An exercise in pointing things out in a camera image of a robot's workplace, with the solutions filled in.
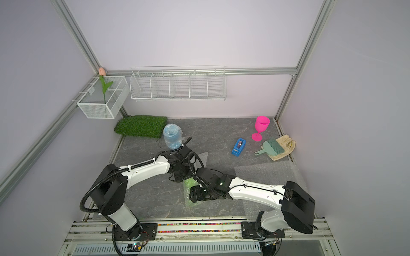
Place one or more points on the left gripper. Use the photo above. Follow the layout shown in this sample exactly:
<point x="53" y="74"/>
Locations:
<point x="191" y="170"/>

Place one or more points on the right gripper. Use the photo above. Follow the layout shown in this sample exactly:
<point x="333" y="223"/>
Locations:
<point x="194" y="196"/>

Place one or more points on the green plastic wine glass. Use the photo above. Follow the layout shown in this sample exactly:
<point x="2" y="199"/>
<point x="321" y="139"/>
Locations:
<point x="188" y="183"/>

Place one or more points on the blue plastic wine glass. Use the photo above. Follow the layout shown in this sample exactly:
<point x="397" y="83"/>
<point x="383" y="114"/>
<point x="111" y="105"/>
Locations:
<point x="173" y="137"/>

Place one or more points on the blue tape dispenser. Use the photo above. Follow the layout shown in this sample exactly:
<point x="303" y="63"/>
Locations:
<point x="238" y="147"/>

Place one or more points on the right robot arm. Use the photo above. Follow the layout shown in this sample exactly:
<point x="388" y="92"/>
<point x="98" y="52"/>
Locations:
<point x="292" y="206"/>

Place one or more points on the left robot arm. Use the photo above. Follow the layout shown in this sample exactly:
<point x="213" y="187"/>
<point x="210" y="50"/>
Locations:
<point x="107" y="194"/>

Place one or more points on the bubble wrap sheet stack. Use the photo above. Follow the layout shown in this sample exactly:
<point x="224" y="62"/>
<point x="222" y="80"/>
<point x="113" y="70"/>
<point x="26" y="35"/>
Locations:
<point x="274" y="173"/>

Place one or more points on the pink plastic wine glass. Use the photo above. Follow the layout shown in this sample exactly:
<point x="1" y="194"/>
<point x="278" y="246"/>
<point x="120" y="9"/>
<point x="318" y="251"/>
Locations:
<point x="261" y="124"/>

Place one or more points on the green artificial grass mat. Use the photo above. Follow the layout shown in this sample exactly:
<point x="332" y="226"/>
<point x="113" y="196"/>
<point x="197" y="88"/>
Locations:
<point x="141" y="126"/>

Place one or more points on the green dustpan brush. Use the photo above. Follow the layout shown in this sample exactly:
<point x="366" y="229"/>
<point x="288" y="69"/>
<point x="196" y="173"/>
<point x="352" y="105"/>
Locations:
<point x="270" y="147"/>

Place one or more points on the white mesh basket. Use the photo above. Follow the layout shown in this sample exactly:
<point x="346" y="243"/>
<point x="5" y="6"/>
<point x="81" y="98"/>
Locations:
<point x="92" y="102"/>

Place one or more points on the artificial pink tulip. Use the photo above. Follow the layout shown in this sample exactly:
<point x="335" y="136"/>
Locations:
<point x="104" y="85"/>

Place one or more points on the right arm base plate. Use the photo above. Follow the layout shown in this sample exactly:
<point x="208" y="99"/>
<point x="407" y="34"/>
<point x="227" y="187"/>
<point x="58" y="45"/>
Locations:
<point x="250" y="230"/>

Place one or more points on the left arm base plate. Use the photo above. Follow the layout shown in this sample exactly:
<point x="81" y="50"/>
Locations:
<point x="141" y="232"/>

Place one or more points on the white wire shelf rack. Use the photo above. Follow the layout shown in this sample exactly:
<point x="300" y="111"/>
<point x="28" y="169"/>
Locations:
<point x="178" y="83"/>

